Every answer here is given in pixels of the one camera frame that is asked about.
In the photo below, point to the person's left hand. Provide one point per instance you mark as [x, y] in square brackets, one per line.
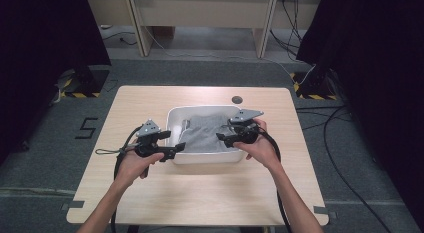
[136, 166]

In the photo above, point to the grey tape strip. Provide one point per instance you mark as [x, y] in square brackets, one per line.
[74, 205]
[325, 211]

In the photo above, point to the grey shorts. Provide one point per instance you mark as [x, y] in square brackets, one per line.
[203, 134]

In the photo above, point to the person's right hand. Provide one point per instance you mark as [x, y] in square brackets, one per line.
[261, 149]

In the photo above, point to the beige wooden desk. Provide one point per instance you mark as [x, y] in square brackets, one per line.
[203, 13]

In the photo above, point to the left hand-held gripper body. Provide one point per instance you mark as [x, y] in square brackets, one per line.
[148, 139]

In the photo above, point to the white plastic bin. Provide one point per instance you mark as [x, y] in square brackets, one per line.
[206, 158]

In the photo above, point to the black curtain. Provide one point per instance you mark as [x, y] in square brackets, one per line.
[40, 59]
[373, 76]

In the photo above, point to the black stand base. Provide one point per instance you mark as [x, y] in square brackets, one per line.
[93, 79]
[315, 83]

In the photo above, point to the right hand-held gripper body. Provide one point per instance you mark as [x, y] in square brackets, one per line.
[245, 128]

